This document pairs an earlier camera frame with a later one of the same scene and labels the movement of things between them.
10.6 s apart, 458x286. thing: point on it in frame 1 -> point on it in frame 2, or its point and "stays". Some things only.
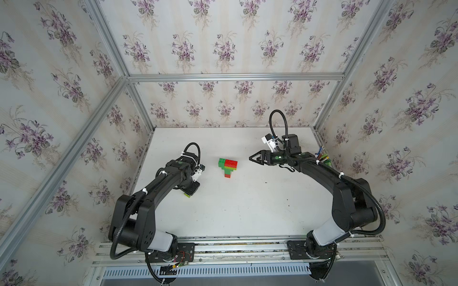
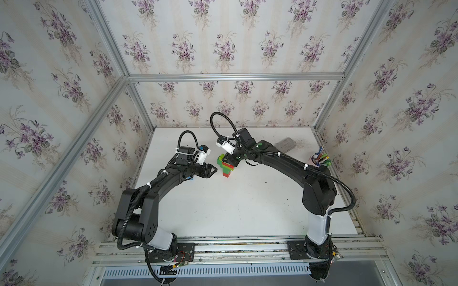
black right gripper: (263, 157) -> (229, 158)
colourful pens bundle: (322, 157) stays
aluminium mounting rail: (246, 249) stays
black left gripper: (192, 190) -> (206, 168)
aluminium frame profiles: (14, 235) stays
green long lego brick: (221, 163) stays
